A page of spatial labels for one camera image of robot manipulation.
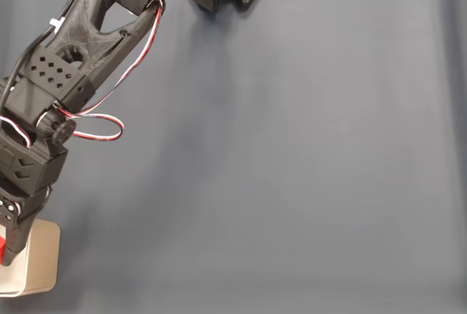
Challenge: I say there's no beige box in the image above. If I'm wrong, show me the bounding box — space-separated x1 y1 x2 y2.
0 218 61 297

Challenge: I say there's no red white black servo cable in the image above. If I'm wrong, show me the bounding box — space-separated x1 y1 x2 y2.
54 0 172 142
0 115 33 147

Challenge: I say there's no dark grey table mat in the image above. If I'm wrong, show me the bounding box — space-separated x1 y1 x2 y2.
0 0 467 314

